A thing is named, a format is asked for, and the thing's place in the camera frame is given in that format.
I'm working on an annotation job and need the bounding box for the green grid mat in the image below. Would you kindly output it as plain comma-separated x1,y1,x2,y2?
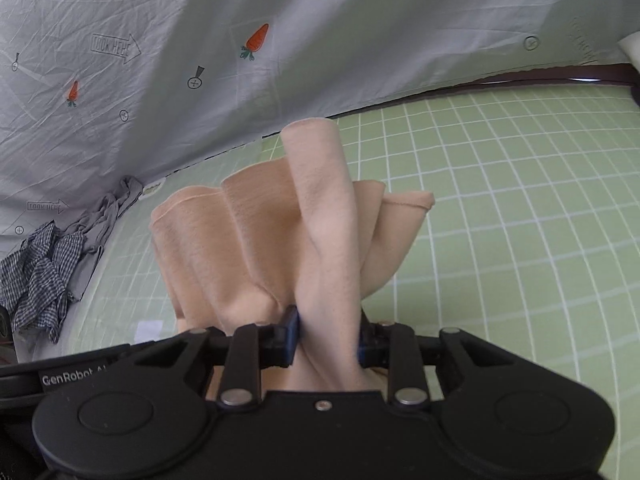
60,82,640,480

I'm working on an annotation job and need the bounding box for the blue plaid shirt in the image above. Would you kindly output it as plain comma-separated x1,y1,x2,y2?
0,221,85,345

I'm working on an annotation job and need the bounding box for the large white paper piece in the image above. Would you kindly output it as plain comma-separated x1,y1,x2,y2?
136,320,163,343

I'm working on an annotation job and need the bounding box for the dark brown frame rail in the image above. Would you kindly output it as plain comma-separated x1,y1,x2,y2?
430,64,640,92

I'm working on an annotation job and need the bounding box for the grey garment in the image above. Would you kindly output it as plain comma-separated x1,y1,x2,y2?
62,175,145,302

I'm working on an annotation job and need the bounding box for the beige sweater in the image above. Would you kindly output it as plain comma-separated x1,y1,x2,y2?
150,117,435,393

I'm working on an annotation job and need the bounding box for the grey printed bed sheet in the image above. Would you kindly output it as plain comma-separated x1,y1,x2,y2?
0,0,640,241

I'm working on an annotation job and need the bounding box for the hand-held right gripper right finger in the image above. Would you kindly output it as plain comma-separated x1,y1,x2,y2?
358,312,526,407

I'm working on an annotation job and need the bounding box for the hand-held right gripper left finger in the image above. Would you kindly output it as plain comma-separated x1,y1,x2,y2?
115,306,301,407

